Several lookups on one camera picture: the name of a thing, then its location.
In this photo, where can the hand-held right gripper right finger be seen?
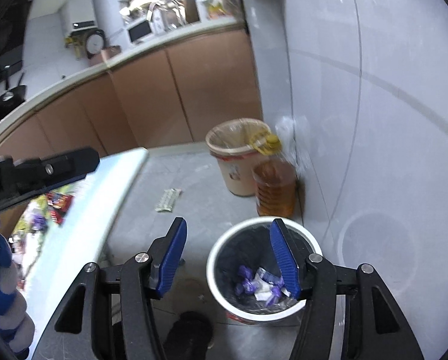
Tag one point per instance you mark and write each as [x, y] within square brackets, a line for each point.
[284, 262]

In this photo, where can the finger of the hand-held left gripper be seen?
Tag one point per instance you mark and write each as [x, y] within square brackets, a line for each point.
[59, 168]

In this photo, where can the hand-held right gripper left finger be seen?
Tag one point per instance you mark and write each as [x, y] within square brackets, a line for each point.
[171, 260]

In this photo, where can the red snack packet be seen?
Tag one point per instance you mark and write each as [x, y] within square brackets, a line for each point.
[59, 202]

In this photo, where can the white bin with black liner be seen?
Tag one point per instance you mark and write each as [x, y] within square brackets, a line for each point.
[239, 247]

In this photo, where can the crumpled white paper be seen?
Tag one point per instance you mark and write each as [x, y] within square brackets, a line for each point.
[263, 282]

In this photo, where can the purple candy wrapper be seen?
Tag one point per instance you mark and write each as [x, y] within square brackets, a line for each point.
[276, 292]
[246, 283]

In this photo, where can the purple snack packet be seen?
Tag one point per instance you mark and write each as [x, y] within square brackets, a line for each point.
[36, 221]

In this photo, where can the flat silver wrapper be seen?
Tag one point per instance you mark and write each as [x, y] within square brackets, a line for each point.
[168, 200]

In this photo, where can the cooking oil bottle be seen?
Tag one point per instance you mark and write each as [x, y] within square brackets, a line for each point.
[276, 191]

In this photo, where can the dark slipper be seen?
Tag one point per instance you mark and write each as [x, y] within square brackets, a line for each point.
[188, 332]

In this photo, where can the black frying pan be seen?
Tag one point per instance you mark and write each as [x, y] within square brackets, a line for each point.
[10, 99]

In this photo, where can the beige bucket with clear liner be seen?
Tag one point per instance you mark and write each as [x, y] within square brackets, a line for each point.
[235, 172]

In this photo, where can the copper pot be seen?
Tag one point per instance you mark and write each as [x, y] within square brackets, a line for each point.
[109, 54]

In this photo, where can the round black clock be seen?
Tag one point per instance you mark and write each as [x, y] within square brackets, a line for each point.
[94, 44]

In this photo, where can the clear plastic bag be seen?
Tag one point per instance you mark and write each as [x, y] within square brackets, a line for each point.
[289, 131]

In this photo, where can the white water heater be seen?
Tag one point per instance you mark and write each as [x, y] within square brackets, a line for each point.
[79, 11]

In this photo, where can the white microwave oven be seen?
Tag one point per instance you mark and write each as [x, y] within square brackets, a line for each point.
[139, 30]

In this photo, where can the brown kitchen counter cabinets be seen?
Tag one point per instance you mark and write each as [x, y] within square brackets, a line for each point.
[209, 90]

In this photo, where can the chrome kitchen faucet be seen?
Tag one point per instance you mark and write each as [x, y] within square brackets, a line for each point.
[163, 7]

